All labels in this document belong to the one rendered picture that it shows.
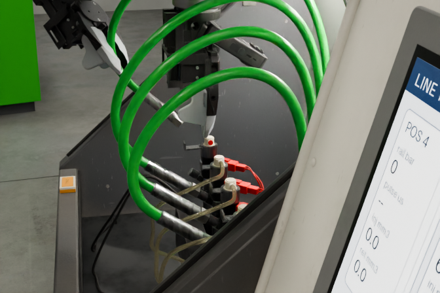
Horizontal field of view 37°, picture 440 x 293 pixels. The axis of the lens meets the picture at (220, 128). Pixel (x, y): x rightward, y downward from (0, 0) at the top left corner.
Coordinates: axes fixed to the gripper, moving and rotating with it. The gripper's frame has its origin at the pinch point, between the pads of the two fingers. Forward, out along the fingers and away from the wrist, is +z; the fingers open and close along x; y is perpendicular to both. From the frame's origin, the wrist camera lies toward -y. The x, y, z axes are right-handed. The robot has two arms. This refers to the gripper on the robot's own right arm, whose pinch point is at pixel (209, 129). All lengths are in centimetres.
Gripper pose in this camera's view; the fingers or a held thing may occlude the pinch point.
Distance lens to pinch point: 107.2
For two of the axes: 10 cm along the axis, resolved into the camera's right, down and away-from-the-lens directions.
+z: -0.2, 9.3, 3.7
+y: -9.8, 0.6, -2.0
